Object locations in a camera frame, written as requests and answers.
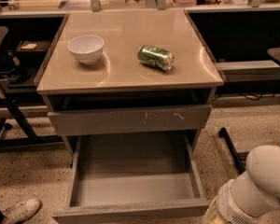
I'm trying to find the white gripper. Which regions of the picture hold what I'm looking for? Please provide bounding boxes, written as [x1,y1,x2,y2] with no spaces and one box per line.
[203,179,259,224]

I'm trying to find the green soda can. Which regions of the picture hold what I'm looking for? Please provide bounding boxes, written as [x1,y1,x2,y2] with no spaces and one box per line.
[137,45,175,72]

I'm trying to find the grey top drawer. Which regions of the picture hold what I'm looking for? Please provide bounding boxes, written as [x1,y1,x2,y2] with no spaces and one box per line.
[49,105,212,136]

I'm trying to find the grey drawer cabinet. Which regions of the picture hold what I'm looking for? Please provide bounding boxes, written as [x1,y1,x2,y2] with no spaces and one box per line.
[37,9,224,152]

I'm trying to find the white sneaker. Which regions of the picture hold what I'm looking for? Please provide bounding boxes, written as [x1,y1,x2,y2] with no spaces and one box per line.
[0,198,41,224]

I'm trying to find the grey drawer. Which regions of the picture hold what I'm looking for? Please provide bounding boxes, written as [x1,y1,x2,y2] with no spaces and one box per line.
[52,132,210,224]
[49,105,212,136]

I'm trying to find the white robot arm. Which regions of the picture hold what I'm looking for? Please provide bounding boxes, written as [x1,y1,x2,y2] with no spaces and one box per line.
[203,145,280,224]

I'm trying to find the dark box on shelf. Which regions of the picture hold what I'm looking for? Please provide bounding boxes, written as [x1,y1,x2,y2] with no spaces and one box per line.
[16,40,51,68]

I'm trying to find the white ceramic bowl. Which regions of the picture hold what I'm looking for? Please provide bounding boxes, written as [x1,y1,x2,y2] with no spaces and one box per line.
[67,35,105,64]

